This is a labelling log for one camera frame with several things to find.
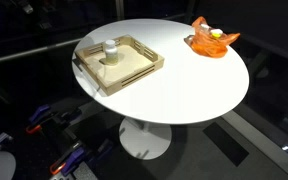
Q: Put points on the white item in bag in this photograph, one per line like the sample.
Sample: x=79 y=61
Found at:
x=204 y=27

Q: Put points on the slatted wooden tray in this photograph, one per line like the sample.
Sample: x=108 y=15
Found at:
x=134 y=60

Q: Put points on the yellow lid bottle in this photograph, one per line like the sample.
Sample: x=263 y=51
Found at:
x=216 y=32

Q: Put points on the white round pedestal table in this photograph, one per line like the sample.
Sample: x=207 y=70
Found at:
x=184 y=83

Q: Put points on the small medicine bottle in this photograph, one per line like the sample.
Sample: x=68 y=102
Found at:
x=111 y=57

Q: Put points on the white medicine bottle lid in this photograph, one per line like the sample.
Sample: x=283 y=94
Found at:
x=110 y=43

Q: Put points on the grey metal rail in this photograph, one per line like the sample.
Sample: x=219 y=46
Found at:
x=27 y=51

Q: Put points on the orange plastic bowl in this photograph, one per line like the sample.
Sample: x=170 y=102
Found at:
x=207 y=46

